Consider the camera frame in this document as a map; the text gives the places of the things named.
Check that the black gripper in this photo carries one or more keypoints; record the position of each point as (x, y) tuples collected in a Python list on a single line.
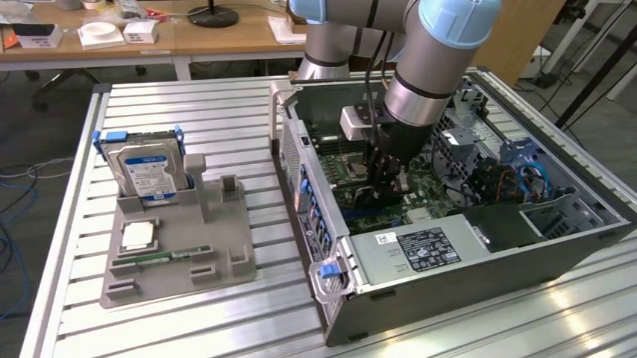
[(401, 143)]

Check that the black graphics card metal bracket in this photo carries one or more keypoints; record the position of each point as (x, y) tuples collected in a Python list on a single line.
[(361, 197)]

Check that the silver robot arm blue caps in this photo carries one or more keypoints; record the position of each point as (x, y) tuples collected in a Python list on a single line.
[(427, 74)]

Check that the CPU socket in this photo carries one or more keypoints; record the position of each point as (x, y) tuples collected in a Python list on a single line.
[(357, 166)]

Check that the metal disk bay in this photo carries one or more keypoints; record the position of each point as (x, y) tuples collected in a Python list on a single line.
[(465, 164), (560, 223)]

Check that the green motherboard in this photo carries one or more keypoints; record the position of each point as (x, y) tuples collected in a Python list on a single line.
[(430, 194)]

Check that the silver chipset heatsink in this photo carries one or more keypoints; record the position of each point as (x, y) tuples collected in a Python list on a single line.
[(419, 215)]

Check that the black plastic shroud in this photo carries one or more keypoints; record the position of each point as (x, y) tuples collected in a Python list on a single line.
[(500, 223)]

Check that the grey power supply unit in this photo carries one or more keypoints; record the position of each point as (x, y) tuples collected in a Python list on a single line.
[(375, 261)]

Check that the white floor box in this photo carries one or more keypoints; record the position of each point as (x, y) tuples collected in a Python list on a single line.
[(534, 63)]

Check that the white paper stack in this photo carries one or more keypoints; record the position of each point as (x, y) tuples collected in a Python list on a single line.
[(283, 33)]

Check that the wooden cabinet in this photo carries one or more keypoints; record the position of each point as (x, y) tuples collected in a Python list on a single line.
[(532, 37)]

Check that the dark grey PC case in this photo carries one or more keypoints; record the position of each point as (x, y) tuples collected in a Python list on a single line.
[(448, 298)]

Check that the black stand pole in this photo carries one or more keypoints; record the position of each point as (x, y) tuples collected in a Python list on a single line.
[(598, 74)]

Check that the black lamp base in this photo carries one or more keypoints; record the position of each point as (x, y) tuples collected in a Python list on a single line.
[(214, 18)]

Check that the grey parts rack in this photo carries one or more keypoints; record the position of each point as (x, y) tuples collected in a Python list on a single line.
[(179, 231)]

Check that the hard disk blue caddy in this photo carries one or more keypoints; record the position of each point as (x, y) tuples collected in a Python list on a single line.
[(147, 175)]

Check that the green RAM stick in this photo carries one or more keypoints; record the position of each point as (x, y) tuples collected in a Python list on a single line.
[(164, 256)]

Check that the silver CPU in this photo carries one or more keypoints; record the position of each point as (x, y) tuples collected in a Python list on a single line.
[(138, 236)]

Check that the small white box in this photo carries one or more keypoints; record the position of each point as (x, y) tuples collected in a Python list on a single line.
[(140, 33)]

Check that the white round holder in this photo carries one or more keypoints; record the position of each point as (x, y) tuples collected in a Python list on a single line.
[(102, 37)]

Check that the black office chair base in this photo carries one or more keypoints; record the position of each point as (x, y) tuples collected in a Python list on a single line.
[(64, 78)]

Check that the wooden desk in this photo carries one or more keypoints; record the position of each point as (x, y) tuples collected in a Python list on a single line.
[(70, 41)]

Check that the grey cup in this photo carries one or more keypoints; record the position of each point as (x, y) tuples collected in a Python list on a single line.
[(67, 4)]

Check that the white box black lid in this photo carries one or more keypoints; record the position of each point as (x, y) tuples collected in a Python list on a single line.
[(40, 39)]

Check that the orange box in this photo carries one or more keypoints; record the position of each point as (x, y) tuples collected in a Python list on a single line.
[(8, 39)]

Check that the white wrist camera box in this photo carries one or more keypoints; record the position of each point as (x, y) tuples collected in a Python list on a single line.
[(354, 125)]

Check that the white table frame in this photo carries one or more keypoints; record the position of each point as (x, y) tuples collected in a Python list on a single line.
[(568, 39)]

